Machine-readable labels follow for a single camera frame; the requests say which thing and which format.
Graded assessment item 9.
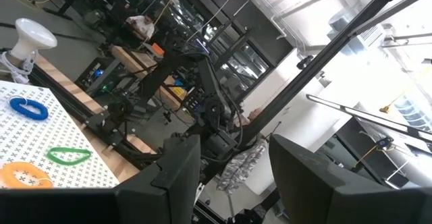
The orange box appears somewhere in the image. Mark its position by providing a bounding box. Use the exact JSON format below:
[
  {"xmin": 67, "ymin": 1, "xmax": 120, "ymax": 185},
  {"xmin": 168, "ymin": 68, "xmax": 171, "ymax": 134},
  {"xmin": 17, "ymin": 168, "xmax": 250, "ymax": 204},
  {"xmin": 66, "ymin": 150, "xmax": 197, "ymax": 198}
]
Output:
[{"xmin": 151, "ymin": 43, "xmax": 165, "ymax": 57}]

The background wooden table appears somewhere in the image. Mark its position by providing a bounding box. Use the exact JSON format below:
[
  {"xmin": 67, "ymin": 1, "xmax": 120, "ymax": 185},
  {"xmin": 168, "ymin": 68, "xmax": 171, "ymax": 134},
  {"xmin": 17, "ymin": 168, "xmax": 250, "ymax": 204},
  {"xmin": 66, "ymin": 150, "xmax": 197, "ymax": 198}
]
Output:
[{"xmin": 111, "ymin": 45, "xmax": 190, "ymax": 112}]

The light orange coil wristband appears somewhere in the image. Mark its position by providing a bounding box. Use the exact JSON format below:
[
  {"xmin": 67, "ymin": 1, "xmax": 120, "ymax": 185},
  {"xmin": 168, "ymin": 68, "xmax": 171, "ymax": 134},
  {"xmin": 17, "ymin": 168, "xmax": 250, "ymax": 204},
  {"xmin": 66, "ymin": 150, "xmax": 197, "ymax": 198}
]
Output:
[{"xmin": 0, "ymin": 161, "xmax": 54, "ymax": 190}]

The grey metal rail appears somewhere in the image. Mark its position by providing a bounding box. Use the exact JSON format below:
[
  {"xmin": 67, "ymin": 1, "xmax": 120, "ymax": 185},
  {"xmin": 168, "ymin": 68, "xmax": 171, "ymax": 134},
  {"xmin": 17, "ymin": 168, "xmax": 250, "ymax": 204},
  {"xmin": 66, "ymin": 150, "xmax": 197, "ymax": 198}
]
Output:
[{"xmin": 306, "ymin": 94, "xmax": 432, "ymax": 144}]

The yellow hanging cable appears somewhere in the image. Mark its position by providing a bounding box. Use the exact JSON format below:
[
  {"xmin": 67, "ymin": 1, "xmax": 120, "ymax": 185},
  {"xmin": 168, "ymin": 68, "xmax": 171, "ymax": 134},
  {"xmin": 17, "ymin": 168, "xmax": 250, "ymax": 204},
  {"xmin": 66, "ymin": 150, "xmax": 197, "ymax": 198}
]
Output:
[{"xmin": 378, "ymin": 92, "xmax": 406, "ymax": 114}]

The small black camera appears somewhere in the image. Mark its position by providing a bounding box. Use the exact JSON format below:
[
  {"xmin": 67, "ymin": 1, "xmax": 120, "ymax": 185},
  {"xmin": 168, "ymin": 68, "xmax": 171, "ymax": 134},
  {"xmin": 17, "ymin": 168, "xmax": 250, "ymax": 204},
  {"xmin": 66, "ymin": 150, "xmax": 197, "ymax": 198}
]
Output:
[{"xmin": 296, "ymin": 55, "xmax": 315, "ymax": 70}]

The green rubber band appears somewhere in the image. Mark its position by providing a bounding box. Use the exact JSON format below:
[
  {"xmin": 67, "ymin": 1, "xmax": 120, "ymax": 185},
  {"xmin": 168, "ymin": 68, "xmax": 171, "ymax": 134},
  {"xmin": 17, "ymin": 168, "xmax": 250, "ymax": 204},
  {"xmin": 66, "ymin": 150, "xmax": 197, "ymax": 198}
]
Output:
[{"xmin": 46, "ymin": 146, "xmax": 92, "ymax": 167}]

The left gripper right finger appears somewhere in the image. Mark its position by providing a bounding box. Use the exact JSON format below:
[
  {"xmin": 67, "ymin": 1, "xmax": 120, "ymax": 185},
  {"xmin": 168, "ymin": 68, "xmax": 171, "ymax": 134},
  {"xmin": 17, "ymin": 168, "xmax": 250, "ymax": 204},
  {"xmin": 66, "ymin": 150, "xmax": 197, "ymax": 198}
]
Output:
[{"xmin": 269, "ymin": 134, "xmax": 345, "ymax": 224}]

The blue coil wristband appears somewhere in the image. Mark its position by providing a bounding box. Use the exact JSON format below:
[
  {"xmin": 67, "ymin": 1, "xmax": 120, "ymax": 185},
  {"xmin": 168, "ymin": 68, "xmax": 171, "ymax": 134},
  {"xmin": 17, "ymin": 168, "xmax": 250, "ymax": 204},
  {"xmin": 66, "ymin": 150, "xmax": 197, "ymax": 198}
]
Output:
[{"xmin": 8, "ymin": 96, "xmax": 50, "ymax": 121}]

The white light bulb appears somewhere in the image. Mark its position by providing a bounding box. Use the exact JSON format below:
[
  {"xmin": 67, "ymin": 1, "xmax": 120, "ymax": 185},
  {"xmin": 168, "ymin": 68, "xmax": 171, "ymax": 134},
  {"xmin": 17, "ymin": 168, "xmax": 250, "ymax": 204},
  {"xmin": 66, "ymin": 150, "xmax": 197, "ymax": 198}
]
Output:
[{"xmin": 9, "ymin": 17, "xmax": 58, "ymax": 61}]

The person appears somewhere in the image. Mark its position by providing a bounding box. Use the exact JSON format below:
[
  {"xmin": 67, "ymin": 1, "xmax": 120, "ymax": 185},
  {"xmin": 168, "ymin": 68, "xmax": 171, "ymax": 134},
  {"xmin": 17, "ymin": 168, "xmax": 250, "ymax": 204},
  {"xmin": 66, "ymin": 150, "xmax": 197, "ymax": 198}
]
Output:
[
  {"xmin": 125, "ymin": 13, "xmax": 156, "ymax": 41},
  {"xmin": 215, "ymin": 107, "xmax": 271, "ymax": 194}
]

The round wooden lamp base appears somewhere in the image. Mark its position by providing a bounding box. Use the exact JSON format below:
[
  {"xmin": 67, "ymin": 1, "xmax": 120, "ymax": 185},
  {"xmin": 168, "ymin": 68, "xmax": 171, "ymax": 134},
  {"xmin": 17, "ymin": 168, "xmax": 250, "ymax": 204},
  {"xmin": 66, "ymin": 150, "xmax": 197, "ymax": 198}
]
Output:
[{"xmin": 0, "ymin": 53, "xmax": 34, "ymax": 80}]

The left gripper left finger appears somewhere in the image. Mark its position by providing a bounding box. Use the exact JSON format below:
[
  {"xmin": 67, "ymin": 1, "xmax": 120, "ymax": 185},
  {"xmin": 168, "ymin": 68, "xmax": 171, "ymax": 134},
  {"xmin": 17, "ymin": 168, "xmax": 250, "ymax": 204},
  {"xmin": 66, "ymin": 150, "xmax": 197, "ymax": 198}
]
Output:
[{"xmin": 114, "ymin": 134, "xmax": 202, "ymax": 224}]

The white lamp cord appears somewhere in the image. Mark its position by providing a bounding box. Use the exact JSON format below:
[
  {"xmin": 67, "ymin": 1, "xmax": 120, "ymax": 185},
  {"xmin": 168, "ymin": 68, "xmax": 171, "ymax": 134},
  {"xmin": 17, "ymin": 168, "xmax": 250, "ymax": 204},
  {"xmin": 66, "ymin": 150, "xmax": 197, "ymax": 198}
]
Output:
[{"xmin": 0, "ymin": 50, "xmax": 38, "ymax": 84}]

